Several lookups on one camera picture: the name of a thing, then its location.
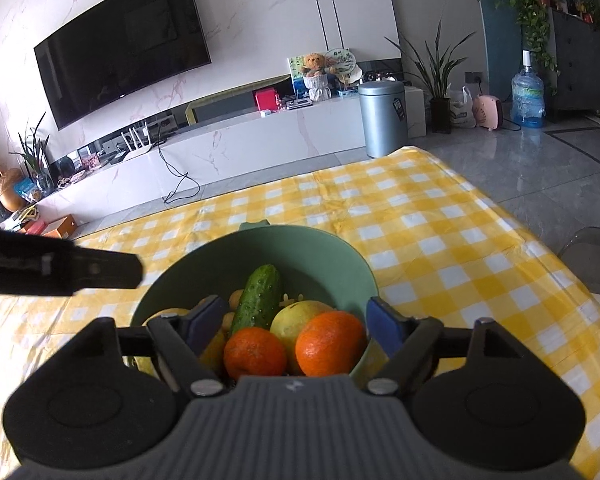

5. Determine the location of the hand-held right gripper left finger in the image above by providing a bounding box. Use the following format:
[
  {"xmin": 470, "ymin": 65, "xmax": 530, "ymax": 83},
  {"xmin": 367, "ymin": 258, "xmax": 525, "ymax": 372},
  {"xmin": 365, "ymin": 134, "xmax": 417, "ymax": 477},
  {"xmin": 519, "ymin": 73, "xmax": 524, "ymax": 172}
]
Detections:
[{"xmin": 39, "ymin": 295, "xmax": 228, "ymax": 398}]

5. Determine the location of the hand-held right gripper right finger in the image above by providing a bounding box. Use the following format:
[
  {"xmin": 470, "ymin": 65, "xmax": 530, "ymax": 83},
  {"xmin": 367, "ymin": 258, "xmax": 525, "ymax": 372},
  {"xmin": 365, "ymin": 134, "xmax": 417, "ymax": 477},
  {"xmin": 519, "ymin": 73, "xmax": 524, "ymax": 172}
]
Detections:
[{"xmin": 367, "ymin": 296, "xmax": 547, "ymax": 397}]

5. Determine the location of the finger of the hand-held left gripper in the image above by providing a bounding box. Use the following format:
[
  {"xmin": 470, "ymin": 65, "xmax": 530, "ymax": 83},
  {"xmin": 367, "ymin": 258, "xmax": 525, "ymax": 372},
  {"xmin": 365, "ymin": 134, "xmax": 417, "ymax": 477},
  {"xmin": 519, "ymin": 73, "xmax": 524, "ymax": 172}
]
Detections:
[{"xmin": 0, "ymin": 225, "xmax": 144, "ymax": 290}]

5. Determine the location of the green yellow pear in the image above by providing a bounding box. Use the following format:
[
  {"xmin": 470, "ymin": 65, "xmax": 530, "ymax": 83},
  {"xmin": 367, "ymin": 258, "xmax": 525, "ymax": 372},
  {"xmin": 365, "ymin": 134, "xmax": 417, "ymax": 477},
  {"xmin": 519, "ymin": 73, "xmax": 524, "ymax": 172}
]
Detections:
[
  {"xmin": 270, "ymin": 300, "xmax": 336, "ymax": 361},
  {"xmin": 140, "ymin": 306, "xmax": 227, "ymax": 376}
]

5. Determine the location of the orange tangerine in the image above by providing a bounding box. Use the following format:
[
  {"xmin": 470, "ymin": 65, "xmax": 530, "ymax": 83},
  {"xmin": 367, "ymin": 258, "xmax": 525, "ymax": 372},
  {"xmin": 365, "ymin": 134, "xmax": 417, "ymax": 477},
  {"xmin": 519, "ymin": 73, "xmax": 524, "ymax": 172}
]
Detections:
[
  {"xmin": 223, "ymin": 327, "xmax": 288, "ymax": 380},
  {"xmin": 295, "ymin": 311, "xmax": 367, "ymax": 377}
]

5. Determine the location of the green cucumber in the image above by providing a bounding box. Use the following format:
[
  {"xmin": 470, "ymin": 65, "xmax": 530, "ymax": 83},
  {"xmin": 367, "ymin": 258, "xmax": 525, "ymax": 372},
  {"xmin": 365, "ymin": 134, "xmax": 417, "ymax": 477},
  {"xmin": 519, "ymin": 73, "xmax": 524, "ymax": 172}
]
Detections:
[{"xmin": 230, "ymin": 264, "xmax": 284, "ymax": 336}]

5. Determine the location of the green plastic colander bowl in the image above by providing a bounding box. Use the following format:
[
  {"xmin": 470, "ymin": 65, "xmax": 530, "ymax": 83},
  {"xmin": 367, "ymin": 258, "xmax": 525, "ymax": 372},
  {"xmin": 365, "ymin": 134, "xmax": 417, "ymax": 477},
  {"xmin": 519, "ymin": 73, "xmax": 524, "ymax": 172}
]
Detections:
[{"xmin": 130, "ymin": 220, "xmax": 380, "ymax": 386}]

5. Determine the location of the red white cardboard box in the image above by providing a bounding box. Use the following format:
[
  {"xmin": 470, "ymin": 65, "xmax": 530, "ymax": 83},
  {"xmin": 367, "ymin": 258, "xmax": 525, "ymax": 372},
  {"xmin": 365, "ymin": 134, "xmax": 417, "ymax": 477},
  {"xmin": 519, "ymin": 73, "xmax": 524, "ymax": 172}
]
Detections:
[{"xmin": 0, "ymin": 205, "xmax": 46, "ymax": 234}]

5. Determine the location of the orange cardboard box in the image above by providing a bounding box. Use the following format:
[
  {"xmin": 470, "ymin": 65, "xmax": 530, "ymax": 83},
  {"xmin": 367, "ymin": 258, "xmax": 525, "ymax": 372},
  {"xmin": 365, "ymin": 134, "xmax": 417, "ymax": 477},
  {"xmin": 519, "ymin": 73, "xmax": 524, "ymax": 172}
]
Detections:
[{"xmin": 42, "ymin": 214, "xmax": 78, "ymax": 239}]

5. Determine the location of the golden gourd ornament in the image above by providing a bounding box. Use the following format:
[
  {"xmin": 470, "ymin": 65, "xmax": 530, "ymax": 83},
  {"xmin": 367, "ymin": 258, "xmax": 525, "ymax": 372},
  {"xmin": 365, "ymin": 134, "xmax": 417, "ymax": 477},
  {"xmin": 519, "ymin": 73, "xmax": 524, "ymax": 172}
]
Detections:
[{"xmin": 0, "ymin": 167, "xmax": 28, "ymax": 212}]

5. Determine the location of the yellow checked tablecloth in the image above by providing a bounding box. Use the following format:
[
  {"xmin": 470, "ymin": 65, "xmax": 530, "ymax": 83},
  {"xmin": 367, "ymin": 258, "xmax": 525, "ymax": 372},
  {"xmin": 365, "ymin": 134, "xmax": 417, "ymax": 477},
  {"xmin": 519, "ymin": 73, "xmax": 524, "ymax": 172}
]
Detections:
[{"xmin": 0, "ymin": 146, "xmax": 600, "ymax": 480}]

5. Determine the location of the green orchid plant in vase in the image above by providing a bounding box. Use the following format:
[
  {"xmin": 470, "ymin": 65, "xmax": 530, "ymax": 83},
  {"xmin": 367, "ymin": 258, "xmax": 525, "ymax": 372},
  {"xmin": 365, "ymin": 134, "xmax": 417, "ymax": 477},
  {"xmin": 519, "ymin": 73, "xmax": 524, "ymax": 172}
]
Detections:
[{"xmin": 9, "ymin": 112, "xmax": 56, "ymax": 193}]

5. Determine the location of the white router with antennas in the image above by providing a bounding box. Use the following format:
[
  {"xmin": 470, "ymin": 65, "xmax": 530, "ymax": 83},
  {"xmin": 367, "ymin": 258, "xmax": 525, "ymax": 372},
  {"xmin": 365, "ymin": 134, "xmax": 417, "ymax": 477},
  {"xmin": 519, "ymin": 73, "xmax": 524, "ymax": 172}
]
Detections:
[{"xmin": 121, "ymin": 122, "xmax": 154, "ymax": 154}]

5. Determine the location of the white marble media console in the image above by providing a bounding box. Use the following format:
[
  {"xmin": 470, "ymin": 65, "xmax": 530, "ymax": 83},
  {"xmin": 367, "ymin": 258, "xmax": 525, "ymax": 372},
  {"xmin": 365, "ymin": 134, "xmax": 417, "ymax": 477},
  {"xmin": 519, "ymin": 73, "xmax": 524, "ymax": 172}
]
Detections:
[{"xmin": 30, "ymin": 94, "xmax": 411, "ymax": 226}]

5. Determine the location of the grey metal trash can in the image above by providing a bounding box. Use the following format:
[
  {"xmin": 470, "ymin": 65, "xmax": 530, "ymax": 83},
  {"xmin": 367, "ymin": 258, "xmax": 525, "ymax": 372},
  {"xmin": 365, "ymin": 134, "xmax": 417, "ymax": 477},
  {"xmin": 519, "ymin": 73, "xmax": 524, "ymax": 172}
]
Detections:
[{"xmin": 357, "ymin": 81, "xmax": 409, "ymax": 158}]

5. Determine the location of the potted long-leaf plant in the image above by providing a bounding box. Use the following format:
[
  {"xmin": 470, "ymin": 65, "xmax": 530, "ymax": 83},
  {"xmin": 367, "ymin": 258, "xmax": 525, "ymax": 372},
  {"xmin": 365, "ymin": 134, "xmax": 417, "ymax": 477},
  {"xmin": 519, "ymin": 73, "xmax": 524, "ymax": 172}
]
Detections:
[{"xmin": 385, "ymin": 17, "xmax": 476, "ymax": 134}]

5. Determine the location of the black curved television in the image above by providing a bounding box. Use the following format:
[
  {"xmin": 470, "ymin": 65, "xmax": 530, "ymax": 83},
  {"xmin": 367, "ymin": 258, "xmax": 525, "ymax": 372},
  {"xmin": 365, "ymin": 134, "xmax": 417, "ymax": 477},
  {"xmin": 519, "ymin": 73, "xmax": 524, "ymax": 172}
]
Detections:
[{"xmin": 33, "ymin": 0, "xmax": 212, "ymax": 131}]

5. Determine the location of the transparent plastic chair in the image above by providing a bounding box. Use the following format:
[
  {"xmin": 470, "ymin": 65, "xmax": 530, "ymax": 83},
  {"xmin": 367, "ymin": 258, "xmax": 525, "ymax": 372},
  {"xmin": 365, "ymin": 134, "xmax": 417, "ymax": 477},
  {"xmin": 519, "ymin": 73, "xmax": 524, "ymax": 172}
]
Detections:
[{"xmin": 557, "ymin": 226, "xmax": 600, "ymax": 306}]

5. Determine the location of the white plastic bag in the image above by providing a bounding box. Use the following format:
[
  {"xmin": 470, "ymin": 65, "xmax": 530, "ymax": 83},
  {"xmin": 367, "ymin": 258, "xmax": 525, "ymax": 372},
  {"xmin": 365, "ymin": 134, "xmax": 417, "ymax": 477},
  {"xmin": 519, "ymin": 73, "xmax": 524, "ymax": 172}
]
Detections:
[{"xmin": 447, "ymin": 85, "xmax": 477, "ymax": 128}]

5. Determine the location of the pink space heater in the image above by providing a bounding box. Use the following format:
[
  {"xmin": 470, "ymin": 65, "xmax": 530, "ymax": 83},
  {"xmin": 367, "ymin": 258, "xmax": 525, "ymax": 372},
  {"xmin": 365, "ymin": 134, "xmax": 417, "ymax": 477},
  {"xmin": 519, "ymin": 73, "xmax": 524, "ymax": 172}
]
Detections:
[{"xmin": 472, "ymin": 95, "xmax": 504, "ymax": 132}]

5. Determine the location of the white woven basket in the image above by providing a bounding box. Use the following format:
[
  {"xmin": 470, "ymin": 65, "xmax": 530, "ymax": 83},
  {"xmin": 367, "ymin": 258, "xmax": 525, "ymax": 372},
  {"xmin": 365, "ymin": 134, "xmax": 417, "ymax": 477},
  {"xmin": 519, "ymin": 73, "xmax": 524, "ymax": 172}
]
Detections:
[{"xmin": 304, "ymin": 75, "xmax": 333, "ymax": 103}]

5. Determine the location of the blue green picture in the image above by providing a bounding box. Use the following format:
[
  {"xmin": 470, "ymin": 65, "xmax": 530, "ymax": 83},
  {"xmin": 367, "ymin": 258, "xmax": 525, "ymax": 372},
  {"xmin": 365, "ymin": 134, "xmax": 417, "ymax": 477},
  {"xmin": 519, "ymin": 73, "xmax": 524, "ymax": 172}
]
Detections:
[{"xmin": 287, "ymin": 55, "xmax": 311, "ymax": 101}]

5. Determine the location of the blue water jug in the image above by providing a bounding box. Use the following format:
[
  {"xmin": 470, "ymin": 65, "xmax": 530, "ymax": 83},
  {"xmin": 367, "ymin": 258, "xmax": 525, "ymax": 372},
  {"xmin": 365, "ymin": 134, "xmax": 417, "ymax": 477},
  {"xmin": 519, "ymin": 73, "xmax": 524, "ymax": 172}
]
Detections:
[{"xmin": 511, "ymin": 50, "xmax": 546, "ymax": 129}]

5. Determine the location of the round painted hand fan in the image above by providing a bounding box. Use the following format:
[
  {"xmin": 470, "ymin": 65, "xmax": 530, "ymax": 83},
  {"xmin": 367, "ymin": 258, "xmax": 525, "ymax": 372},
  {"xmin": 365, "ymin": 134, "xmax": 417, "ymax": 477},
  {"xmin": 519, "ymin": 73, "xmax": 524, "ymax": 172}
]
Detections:
[{"xmin": 325, "ymin": 47, "xmax": 359, "ymax": 78}]

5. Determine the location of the brown teddy bear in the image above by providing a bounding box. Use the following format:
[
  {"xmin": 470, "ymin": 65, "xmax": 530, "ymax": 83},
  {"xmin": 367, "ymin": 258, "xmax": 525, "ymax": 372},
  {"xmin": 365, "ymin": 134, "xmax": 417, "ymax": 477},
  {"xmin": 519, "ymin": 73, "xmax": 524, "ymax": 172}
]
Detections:
[{"xmin": 301, "ymin": 53, "xmax": 328, "ymax": 78}]

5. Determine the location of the dark grey cabinet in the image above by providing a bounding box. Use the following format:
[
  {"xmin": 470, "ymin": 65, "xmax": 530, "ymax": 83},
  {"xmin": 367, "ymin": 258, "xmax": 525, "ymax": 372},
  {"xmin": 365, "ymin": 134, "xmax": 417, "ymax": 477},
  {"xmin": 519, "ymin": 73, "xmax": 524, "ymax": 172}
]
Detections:
[{"xmin": 547, "ymin": 10, "xmax": 600, "ymax": 123}]

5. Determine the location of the green pothos plant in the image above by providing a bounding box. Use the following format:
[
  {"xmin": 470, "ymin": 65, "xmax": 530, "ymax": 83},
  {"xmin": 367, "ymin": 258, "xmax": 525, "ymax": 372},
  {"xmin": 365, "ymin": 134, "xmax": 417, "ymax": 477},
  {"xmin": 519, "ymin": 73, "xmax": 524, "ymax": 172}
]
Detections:
[{"xmin": 490, "ymin": 0, "xmax": 561, "ymax": 96}]

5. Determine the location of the black power cable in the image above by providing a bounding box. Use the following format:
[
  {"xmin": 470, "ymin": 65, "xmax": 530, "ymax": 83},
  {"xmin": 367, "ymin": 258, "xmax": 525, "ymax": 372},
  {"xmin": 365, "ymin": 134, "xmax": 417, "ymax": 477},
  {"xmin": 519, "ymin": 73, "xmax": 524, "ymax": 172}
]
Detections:
[{"xmin": 157, "ymin": 142, "xmax": 201, "ymax": 206}]

